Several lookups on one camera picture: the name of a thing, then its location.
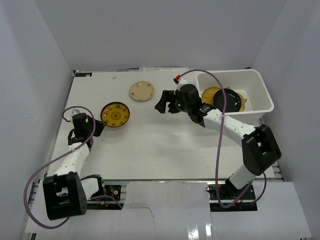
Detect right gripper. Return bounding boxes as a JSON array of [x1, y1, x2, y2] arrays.
[[154, 91, 191, 115]]

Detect brown yellow patterned plate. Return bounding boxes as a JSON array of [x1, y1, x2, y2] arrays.
[[100, 101, 131, 128]]

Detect beige round plate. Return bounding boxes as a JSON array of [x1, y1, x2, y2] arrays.
[[129, 81, 155, 102]]

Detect round bamboo plate green rim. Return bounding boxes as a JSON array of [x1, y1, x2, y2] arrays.
[[201, 86, 220, 105]]

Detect black round plate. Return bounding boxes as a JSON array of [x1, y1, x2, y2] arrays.
[[213, 88, 245, 113]]

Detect rectangular bamboo tray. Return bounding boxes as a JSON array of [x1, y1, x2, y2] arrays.
[[241, 97, 247, 104]]

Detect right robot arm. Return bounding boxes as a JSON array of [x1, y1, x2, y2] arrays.
[[154, 84, 282, 200]]

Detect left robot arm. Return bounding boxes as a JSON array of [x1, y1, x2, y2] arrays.
[[42, 108, 106, 220]]

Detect white plastic bin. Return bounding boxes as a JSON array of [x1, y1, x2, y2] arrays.
[[212, 69, 274, 125]]

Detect papers behind table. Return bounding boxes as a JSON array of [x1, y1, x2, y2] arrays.
[[139, 67, 190, 73]]

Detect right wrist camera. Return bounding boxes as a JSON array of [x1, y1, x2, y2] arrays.
[[173, 75, 188, 91]]

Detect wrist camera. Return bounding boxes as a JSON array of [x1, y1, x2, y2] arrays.
[[69, 108, 81, 121], [173, 75, 188, 91]]

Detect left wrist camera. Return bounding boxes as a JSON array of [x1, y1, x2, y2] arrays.
[[69, 108, 81, 121]]

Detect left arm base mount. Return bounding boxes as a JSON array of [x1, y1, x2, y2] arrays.
[[84, 183, 123, 210]]

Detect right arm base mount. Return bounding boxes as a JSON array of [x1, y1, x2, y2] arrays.
[[205, 184, 258, 213]]

